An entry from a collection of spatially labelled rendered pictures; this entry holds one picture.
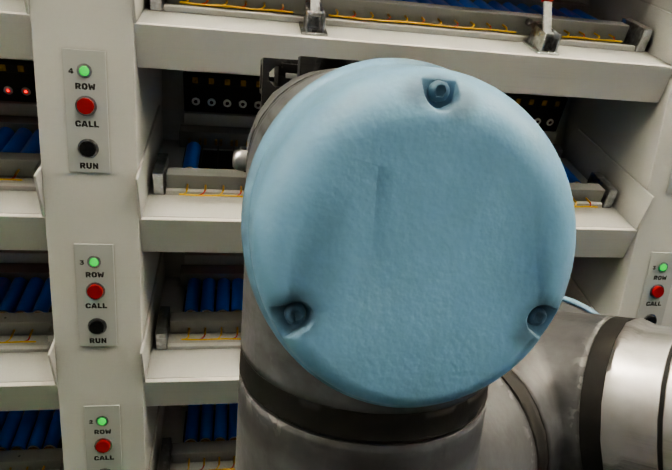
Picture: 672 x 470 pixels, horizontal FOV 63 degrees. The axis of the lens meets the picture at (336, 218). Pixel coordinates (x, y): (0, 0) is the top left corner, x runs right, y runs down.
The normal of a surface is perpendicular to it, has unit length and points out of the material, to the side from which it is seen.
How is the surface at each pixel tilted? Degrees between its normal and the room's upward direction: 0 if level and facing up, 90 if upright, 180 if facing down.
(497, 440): 53
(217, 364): 19
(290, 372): 87
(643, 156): 90
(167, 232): 108
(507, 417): 46
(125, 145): 90
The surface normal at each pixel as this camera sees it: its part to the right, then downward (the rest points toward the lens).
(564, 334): -0.42, -0.82
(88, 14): 0.16, 0.28
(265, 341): -0.70, 0.10
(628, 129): -0.98, -0.03
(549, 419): 0.65, -0.33
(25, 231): 0.13, 0.57
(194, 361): 0.12, -0.82
